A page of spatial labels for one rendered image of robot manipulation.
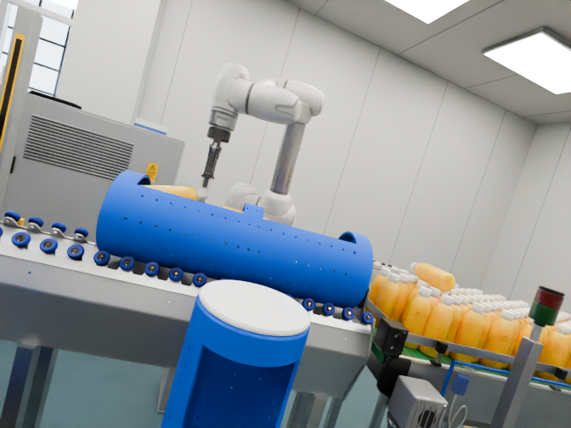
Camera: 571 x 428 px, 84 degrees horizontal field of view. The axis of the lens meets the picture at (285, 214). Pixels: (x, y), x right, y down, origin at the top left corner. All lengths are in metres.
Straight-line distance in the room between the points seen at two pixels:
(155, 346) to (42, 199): 1.87
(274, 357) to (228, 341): 0.10
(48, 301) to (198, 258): 0.45
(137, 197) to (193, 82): 3.04
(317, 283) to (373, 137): 3.64
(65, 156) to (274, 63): 2.50
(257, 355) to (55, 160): 2.33
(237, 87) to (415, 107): 4.06
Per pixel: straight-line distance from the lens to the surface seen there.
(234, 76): 1.10
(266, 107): 1.05
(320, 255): 1.06
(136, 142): 2.67
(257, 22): 4.28
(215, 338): 0.72
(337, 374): 1.29
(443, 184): 5.30
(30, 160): 2.85
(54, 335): 1.29
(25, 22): 1.72
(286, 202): 1.67
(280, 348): 0.72
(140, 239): 1.05
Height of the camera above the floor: 1.32
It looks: 5 degrees down
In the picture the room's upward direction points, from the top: 16 degrees clockwise
